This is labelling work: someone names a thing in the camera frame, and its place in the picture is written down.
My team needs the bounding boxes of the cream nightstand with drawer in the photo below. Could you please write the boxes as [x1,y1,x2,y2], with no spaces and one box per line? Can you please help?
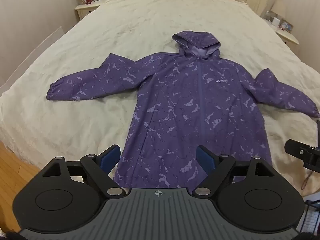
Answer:
[74,0,108,22]

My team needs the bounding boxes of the purple patterned hooded jacket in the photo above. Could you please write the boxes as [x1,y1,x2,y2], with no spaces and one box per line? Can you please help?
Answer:
[46,31,320,189]

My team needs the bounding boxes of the bed with cream blanket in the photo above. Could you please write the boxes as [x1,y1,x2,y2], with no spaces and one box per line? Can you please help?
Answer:
[0,0,320,198]

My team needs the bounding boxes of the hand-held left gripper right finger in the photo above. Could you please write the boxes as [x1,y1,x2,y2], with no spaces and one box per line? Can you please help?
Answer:
[192,144,273,197]

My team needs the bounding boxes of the table lamp with cream shade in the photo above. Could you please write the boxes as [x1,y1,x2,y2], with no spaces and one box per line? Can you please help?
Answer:
[270,0,287,22]

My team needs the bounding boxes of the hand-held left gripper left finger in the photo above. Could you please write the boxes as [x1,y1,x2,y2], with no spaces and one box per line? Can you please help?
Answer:
[41,144,123,198]

